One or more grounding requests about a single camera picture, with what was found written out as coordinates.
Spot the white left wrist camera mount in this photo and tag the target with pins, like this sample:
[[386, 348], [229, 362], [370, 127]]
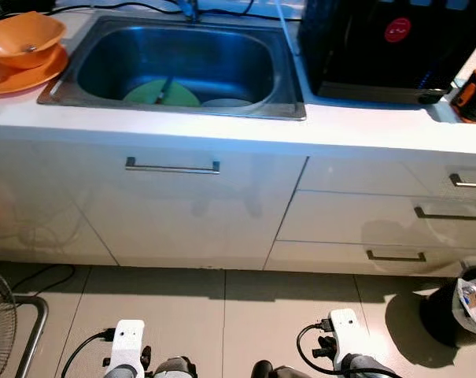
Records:
[[127, 342]]

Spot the white narrow cabinet door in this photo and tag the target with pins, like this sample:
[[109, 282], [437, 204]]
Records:
[[33, 197]]

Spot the orange plastic bowl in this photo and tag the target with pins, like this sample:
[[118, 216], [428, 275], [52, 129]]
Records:
[[25, 31]]

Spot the orange and black device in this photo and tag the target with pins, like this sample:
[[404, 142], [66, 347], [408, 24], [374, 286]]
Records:
[[474, 94]]

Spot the white sink cabinet door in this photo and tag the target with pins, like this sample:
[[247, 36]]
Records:
[[182, 220]]

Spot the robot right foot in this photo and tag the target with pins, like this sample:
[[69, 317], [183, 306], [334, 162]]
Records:
[[277, 370]]

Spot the green plate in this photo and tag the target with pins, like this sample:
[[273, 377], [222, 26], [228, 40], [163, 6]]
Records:
[[143, 96]]

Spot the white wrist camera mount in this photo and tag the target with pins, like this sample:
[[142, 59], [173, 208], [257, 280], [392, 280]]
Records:
[[127, 342], [349, 335]]

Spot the thin chrome sink faucet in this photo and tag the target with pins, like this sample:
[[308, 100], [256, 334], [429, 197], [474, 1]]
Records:
[[190, 9]]

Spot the black water dispenser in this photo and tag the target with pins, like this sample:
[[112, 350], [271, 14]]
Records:
[[363, 55]]

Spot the silver metal utensil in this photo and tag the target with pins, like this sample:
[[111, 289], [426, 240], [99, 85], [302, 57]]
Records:
[[31, 49]]

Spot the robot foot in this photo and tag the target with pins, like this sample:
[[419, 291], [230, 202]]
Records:
[[277, 370], [175, 368]]

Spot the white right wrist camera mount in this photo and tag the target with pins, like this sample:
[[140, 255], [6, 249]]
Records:
[[349, 335]]

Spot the orange plastic plate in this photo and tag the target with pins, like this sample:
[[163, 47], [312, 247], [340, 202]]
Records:
[[33, 79]]

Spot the white bin liner bag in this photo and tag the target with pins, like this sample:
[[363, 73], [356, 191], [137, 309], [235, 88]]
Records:
[[470, 307]]

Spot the white drawer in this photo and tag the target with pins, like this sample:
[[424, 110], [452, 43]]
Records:
[[316, 258], [340, 220], [363, 173]]

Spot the white bowl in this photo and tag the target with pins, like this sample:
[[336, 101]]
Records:
[[226, 102]]

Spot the stainless steel sink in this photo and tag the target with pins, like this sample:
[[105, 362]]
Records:
[[182, 55]]

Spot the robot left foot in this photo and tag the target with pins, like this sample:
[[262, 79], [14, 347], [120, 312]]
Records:
[[175, 368]]

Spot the black trash bin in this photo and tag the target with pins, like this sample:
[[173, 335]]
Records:
[[438, 315]]

